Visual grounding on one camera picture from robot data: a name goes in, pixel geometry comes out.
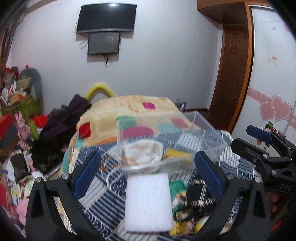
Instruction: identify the blue white patterned cloth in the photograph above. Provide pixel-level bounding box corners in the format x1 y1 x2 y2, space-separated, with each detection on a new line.
53 128 258 241

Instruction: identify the black patterned scarf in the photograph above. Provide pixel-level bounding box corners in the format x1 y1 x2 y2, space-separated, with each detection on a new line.
186 178 219 218

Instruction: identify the yellow plush face ball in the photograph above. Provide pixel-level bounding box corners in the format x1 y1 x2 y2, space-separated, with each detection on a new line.
194 216 209 233

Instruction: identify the green basket of toys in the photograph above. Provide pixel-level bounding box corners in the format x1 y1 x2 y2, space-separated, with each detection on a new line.
1 95 41 120

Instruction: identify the large curved black tv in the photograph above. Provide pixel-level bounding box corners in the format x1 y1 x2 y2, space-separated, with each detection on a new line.
76 3 137 34

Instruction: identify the white wardrobe with pink hearts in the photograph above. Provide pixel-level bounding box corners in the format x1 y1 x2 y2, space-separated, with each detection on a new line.
232 5 295 143

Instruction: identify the clear plastic storage box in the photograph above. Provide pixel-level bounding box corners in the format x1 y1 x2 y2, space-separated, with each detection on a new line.
105 112 226 187

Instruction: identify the dark bag on floor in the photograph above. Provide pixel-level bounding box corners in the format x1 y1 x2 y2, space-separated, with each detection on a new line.
175 99 187 113

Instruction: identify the right hand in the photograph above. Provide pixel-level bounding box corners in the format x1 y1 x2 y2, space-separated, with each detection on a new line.
266 192 280 213

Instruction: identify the small black monitor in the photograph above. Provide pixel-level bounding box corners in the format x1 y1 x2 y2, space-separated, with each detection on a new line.
88 32 121 55

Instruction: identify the white foam block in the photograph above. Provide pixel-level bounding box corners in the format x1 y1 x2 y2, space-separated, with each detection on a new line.
125 173 173 233

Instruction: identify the black clothes pile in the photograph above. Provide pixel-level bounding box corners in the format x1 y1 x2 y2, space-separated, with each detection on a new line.
31 94 91 174

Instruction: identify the white rolled towel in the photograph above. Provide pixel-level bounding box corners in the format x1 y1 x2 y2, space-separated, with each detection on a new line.
121 139 164 166

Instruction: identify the yellow fuzzy hoop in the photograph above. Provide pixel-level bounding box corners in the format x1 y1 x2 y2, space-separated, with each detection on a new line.
84 82 116 101

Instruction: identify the pink bunny plush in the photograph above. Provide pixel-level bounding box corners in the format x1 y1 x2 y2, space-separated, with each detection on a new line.
15 111 31 145

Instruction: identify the brown wooden door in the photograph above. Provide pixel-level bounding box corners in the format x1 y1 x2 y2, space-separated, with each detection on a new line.
209 26 248 132

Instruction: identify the red box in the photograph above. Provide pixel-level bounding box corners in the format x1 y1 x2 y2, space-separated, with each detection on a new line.
0 114 17 149

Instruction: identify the grey plush shark toy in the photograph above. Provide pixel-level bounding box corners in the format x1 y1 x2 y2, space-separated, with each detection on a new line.
19 68 44 113

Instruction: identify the floral yellow green cloth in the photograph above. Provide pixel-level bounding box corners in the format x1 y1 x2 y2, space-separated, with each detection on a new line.
169 180 196 236

